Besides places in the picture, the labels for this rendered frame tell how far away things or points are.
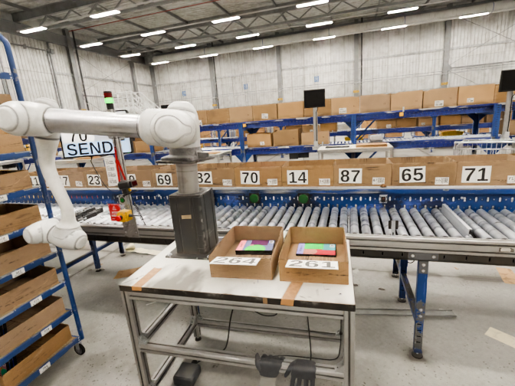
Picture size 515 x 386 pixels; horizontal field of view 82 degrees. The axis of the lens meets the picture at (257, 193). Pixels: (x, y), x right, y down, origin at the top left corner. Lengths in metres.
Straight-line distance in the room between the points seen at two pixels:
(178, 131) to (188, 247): 0.65
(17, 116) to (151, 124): 0.50
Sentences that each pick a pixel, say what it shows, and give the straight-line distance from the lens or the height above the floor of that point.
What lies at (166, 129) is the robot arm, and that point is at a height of 1.40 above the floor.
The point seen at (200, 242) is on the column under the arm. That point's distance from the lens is 1.57.
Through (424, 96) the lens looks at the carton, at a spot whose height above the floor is 1.61.
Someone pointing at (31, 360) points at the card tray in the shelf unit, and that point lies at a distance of 2.29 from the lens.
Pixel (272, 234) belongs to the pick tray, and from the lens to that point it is 1.64.
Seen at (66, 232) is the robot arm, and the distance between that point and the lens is 1.70.
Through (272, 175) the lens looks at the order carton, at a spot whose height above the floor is 0.98.
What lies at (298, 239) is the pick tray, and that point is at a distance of 1.62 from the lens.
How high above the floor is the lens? 1.42
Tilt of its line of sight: 14 degrees down
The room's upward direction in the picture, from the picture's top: 4 degrees counter-clockwise
